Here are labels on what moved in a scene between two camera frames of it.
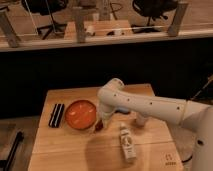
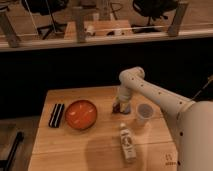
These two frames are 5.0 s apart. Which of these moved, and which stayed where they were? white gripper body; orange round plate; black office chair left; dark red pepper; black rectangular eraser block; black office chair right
Moved: white gripper body; dark red pepper
Stayed: black rectangular eraser block; black office chair left; orange round plate; black office chair right
